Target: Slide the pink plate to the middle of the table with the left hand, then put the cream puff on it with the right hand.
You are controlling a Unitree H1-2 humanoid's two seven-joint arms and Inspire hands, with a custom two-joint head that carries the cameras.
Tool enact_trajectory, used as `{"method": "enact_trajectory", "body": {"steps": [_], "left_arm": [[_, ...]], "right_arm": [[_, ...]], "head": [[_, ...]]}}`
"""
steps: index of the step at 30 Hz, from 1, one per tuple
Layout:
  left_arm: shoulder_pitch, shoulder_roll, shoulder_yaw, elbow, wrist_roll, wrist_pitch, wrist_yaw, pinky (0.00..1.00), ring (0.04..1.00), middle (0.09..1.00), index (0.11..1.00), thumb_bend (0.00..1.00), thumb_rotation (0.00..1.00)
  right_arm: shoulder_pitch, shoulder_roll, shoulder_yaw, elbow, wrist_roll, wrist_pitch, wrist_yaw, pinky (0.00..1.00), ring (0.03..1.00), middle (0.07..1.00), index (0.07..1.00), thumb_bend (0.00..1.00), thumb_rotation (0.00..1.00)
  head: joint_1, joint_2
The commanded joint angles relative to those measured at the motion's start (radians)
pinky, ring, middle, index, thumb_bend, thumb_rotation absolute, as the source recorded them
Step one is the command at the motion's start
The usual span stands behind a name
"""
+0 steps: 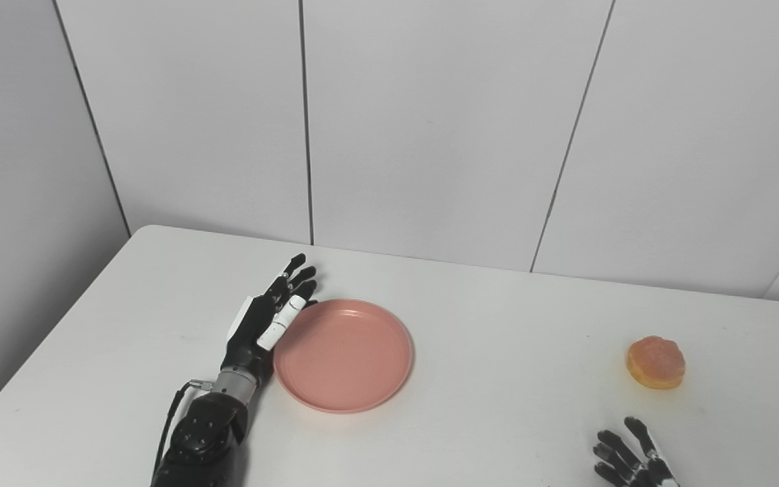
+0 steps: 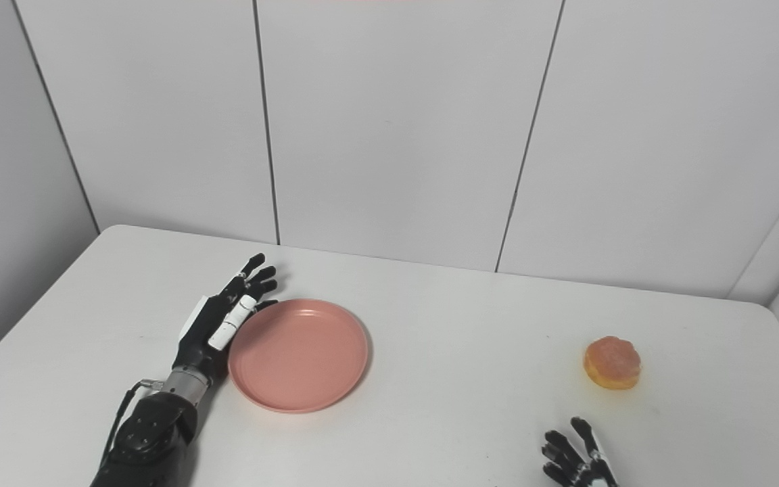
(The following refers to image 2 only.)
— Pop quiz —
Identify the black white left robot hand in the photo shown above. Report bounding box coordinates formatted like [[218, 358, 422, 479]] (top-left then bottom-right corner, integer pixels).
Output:
[[174, 254, 280, 381]]

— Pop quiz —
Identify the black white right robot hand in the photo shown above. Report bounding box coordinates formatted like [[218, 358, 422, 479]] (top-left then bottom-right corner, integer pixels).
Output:
[[542, 417, 619, 487]]

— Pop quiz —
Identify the pink round plate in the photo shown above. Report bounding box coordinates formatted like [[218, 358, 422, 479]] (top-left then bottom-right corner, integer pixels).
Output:
[[228, 299, 369, 414]]

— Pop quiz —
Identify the orange cream puff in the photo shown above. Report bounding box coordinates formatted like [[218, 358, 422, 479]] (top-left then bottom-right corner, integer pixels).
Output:
[[584, 336, 642, 390]]

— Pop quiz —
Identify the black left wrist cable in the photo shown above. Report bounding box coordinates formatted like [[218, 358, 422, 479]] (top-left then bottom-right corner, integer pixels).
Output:
[[101, 379, 164, 467]]

